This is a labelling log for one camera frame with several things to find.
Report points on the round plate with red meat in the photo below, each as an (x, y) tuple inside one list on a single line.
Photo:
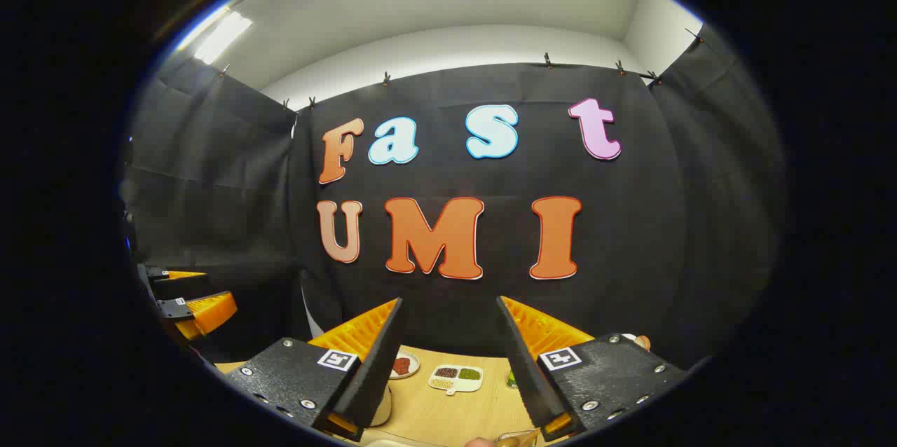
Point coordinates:
[(403, 365)]

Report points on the toast slice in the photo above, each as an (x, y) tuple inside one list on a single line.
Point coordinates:
[(643, 343)]

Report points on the ceiling light panel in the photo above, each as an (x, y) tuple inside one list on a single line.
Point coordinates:
[(223, 37)]

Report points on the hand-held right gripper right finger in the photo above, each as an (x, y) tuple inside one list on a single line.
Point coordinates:
[(522, 363)]

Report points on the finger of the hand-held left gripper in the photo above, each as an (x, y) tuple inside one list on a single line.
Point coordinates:
[(179, 287), (210, 314)]

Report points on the white divided dish with beans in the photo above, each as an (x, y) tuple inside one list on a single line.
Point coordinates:
[(455, 377)]

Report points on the green drink bottle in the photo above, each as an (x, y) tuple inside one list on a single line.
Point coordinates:
[(512, 381)]

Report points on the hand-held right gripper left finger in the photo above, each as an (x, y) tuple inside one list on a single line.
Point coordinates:
[(371, 370)]

